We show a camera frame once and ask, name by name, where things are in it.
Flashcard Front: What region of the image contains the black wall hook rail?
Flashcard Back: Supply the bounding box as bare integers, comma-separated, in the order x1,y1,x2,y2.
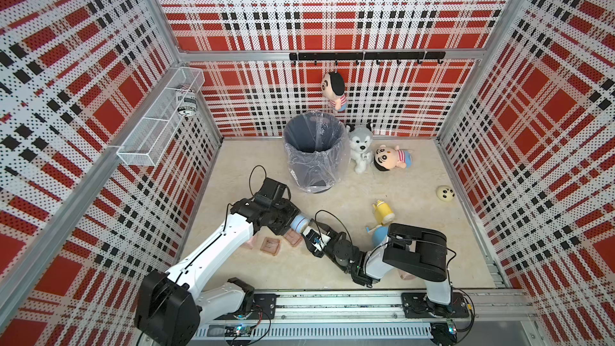
289,51,446,62

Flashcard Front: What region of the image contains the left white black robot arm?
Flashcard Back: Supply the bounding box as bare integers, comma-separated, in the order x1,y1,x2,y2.
135,178,299,345

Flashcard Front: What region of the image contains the left green circuit board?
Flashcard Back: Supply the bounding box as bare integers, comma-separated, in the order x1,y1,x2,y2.
224,325,252,338

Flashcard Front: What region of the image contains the right green circuit board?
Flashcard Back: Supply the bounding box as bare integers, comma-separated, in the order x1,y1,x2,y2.
431,321,457,346

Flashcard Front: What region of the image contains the pink sharpener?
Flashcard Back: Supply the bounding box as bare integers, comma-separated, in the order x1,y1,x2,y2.
241,235,259,250
399,271,416,280

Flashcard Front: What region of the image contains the blue sharpener middle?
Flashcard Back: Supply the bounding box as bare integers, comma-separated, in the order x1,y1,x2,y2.
368,225,389,247

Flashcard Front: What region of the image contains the hanging cartoon boy doll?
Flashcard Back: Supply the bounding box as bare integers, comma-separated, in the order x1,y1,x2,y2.
321,72,348,112

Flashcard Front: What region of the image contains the yellow pencil sharpener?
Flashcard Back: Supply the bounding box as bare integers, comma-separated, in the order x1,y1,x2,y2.
373,200,396,225

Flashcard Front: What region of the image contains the husky plush toy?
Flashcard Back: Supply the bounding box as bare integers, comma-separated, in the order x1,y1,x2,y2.
346,123,373,174

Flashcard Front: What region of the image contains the translucent pink sharpener tray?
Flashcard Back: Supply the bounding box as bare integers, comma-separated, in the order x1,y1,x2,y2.
260,237,281,256

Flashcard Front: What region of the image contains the black white can in basket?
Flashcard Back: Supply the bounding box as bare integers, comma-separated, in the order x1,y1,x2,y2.
176,84,197,118

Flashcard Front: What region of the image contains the white wire wall basket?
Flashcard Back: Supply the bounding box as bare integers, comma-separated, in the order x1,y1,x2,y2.
117,67,204,167

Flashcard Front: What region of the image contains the grey bin with plastic liner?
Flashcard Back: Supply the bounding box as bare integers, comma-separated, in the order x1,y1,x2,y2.
283,111,351,194

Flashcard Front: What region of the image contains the green circuit board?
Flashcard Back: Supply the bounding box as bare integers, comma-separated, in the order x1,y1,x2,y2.
224,325,252,338
431,321,457,346

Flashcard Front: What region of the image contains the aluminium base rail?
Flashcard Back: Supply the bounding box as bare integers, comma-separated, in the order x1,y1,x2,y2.
188,289,548,345

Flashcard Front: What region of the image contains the lying cartoon boy doll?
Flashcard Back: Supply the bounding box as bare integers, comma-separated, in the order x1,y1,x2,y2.
373,145,413,171

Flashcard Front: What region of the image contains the cream panda face ball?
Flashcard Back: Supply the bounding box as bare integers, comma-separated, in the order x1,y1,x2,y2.
436,186,456,202

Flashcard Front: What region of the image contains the blue sharpener front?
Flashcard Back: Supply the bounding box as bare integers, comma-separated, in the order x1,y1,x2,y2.
291,214,311,234

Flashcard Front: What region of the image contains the blue sharpener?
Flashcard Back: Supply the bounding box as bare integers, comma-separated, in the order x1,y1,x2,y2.
368,225,389,247
291,214,311,234

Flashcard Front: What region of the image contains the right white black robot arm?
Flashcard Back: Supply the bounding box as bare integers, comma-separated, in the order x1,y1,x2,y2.
301,222,470,319

